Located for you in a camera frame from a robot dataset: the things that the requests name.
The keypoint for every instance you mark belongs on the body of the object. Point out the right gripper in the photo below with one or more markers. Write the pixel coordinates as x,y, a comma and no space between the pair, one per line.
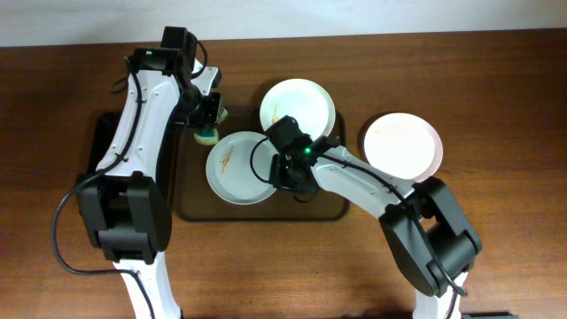
276,175

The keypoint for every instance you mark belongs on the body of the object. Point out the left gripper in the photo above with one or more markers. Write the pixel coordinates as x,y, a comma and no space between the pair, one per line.
210,116

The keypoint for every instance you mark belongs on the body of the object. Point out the green yellow sponge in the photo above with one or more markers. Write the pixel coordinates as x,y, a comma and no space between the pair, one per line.
206,131

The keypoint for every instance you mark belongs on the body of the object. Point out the pale blue plate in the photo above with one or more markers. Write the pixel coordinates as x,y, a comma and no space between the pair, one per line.
237,168

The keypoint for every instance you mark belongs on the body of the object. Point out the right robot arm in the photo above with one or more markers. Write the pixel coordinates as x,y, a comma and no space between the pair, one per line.
432,241

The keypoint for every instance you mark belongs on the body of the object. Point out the black rectangular tray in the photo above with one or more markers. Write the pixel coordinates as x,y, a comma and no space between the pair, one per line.
104,129

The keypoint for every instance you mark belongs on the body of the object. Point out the white plate top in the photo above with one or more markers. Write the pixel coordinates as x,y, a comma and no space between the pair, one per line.
305,101

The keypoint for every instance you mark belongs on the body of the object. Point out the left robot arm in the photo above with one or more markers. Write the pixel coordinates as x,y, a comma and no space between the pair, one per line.
124,203

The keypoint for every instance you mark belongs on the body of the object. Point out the white plate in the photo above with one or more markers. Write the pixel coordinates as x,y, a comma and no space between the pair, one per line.
305,101
403,145

